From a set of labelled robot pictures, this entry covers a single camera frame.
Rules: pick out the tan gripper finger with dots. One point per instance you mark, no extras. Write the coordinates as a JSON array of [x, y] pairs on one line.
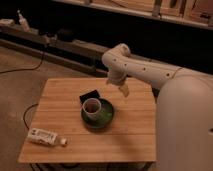
[[108, 81], [124, 89]]

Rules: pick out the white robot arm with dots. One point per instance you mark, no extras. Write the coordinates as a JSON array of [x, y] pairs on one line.
[[184, 109]]

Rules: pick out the black square object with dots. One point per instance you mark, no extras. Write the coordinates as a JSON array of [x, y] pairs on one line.
[[91, 94]]

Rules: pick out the green plate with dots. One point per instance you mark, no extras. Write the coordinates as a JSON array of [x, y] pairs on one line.
[[105, 118]]

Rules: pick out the white cup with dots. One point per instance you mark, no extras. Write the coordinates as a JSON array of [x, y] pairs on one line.
[[92, 108]]

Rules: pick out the wooden table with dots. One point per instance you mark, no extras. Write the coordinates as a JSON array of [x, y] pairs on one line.
[[129, 138]]

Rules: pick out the dark round object on ledge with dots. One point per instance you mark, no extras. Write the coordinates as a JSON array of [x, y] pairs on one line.
[[66, 35]]

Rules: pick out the plastic bottle with label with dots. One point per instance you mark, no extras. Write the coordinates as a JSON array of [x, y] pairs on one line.
[[45, 137]]

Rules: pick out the white spray bottle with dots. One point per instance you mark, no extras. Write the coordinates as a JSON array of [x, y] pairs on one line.
[[23, 22]]

